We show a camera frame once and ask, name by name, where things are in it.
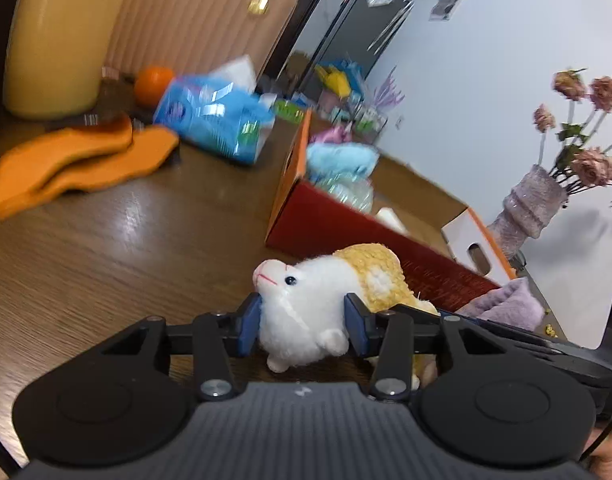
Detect red cardboard box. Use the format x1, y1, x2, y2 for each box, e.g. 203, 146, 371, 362
265, 107, 518, 306

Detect light blue plush toy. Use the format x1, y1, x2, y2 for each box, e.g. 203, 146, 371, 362
306, 141, 380, 183

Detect white and yellow plush sheep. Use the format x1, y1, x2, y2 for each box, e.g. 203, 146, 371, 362
252, 243, 439, 391

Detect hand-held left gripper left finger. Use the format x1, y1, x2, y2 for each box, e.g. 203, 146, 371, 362
103, 292, 263, 402

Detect dried pink roses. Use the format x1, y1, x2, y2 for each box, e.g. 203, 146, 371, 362
532, 67, 612, 211

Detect purple towel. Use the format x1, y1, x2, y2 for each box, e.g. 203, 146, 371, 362
456, 276, 544, 333

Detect small white pad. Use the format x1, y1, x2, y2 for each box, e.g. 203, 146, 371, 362
375, 206, 409, 236

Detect blue and yellow bag pile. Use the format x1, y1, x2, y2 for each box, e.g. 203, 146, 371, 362
313, 59, 367, 96

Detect white mesh bath ball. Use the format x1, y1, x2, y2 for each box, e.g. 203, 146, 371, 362
318, 175, 374, 213

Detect pink ribbed suitcase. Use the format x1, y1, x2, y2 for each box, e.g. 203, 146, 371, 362
106, 0, 301, 88

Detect brown cardboard box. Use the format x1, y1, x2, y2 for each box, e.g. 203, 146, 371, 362
286, 52, 312, 96

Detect dark brown entrance door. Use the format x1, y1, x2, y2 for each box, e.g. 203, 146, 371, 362
263, 0, 339, 81

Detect white folded umbrella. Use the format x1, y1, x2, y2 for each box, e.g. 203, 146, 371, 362
368, 0, 414, 53

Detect orange fruit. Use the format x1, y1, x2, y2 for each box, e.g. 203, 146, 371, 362
133, 66, 176, 108

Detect person's right hand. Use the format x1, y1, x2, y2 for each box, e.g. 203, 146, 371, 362
588, 422, 612, 480

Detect blue soft tissue pack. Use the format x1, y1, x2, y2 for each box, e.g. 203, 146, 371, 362
153, 55, 277, 165

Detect grey refrigerator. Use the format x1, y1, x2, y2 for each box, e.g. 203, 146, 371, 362
311, 0, 417, 81

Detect pink ribbed vase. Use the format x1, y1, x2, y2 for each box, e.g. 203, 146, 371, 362
487, 164, 569, 261

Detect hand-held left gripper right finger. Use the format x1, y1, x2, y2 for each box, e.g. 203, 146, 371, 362
345, 294, 492, 403

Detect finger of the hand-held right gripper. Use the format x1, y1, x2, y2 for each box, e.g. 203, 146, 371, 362
438, 311, 612, 386

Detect wall picture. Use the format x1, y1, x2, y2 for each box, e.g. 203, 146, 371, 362
429, 0, 468, 22

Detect wire storage rack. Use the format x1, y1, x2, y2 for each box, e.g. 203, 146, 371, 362
346, 105, 387, 133

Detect green packet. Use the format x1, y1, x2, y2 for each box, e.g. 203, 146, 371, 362
273, 100, 307, 121

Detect yellow thermos jug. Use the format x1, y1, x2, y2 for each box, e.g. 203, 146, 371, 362
2, 0, 137, 121

